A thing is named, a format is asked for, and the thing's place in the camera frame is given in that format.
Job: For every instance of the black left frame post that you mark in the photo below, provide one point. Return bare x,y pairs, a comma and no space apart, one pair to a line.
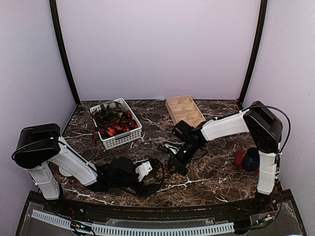
62,50

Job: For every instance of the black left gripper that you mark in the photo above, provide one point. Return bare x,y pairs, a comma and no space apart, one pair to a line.
144,190

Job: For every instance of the brown floral tie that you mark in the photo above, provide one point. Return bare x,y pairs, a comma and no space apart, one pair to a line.
155,177

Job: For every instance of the black frame post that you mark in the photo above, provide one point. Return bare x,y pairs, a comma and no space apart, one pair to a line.
62,50
254,53

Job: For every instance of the orange white bowl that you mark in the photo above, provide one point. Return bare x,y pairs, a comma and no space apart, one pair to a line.
64,172

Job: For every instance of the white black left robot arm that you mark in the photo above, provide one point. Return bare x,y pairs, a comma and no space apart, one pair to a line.
43,144

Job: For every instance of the black right frame post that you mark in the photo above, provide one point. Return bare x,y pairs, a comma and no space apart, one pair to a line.
254,53

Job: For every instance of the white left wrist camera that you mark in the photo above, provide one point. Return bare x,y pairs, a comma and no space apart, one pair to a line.
143,170

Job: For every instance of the blue mug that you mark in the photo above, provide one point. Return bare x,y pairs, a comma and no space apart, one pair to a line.
251,160

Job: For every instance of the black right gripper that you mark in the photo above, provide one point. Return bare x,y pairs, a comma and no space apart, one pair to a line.
179,164

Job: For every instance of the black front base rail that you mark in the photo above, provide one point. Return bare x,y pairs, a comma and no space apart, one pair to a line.
97,206

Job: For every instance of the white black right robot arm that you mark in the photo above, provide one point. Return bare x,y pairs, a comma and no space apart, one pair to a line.
266,131

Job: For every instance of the orange navy striped tie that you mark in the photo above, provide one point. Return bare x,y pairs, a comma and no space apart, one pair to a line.
112,123

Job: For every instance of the red saucer plate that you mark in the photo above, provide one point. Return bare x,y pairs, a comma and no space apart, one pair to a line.
238,159

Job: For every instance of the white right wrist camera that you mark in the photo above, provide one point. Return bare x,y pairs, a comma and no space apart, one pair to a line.
168,147

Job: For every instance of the green patterned tie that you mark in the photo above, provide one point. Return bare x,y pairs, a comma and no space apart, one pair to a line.
112,106

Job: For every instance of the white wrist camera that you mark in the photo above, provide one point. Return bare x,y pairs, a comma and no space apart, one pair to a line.
143,170
168,147

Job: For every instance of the wooden compartment tray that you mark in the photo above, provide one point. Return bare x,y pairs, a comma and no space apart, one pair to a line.
184,108

